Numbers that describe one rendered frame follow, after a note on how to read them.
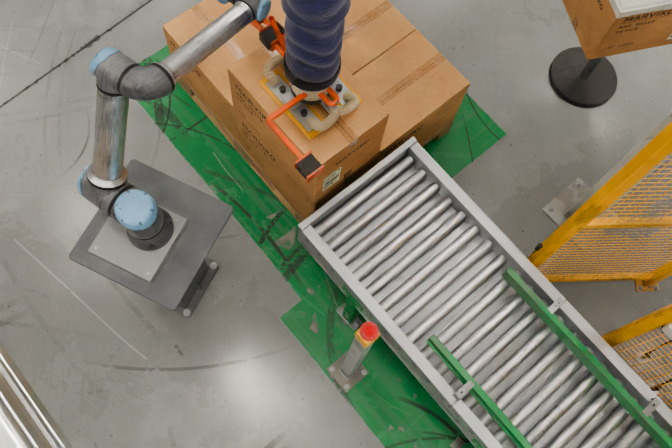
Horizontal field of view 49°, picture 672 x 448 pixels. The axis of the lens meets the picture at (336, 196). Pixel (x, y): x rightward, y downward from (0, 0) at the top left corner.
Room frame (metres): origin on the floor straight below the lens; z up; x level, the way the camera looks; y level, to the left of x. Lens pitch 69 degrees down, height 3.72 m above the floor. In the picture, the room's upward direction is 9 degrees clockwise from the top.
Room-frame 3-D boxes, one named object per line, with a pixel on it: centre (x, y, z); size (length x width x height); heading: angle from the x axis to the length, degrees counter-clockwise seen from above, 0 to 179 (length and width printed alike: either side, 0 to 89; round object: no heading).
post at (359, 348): (0.55, -0.20, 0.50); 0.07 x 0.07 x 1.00; 49
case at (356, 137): (1.54, 0.19, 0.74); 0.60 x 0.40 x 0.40; 49
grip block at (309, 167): (1.13, 0.12, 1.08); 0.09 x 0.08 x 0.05; 139
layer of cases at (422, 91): (1.97, 0.21, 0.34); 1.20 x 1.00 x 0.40; 49
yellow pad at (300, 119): (1.46, 0.24, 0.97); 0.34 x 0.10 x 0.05; 49
